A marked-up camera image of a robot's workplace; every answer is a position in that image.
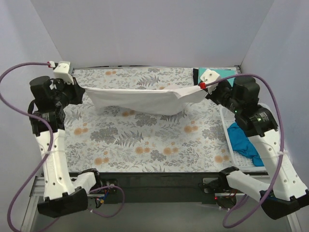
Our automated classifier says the blue t shirt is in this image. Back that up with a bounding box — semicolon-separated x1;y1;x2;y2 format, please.
227;122;264;167

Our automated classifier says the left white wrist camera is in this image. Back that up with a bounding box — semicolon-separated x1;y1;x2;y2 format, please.
53;61;74;85

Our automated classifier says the white plastic basket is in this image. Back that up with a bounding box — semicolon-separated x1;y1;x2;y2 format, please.
219;106;266;173

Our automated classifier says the purple cable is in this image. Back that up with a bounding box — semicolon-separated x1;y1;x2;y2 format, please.
0;61;125;232
199;73;285;228

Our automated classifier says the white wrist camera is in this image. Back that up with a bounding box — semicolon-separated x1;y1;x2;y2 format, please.
53;61;74;85
198;69;221;94

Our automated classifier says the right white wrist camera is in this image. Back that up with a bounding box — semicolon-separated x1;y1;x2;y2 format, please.
198;69;221;94

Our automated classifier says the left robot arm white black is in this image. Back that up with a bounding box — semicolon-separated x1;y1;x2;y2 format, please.
28;76;102;218

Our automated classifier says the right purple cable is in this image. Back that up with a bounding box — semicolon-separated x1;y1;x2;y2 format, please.
199;73;285;228

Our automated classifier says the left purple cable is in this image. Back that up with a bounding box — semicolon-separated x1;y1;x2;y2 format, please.
0;61;125;232

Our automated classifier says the aluminium frame rail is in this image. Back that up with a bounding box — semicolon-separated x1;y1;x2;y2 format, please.
30;175;84;198

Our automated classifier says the white t shirt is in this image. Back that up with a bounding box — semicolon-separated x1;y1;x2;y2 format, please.
85;86;206;116

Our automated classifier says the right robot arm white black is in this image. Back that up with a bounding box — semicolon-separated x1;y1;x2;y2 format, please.
199;74;309;219

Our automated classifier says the floral patterned table mat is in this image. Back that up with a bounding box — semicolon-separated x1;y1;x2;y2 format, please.
47;67;244;173

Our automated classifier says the folded teal t shirt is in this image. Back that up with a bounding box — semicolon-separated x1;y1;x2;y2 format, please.
197;68;237;84

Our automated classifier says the folded black t shirt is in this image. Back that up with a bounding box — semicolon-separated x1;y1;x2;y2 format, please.
193;68;237;85

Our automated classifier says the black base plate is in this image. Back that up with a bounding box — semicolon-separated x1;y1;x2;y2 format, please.
74;172;247;206

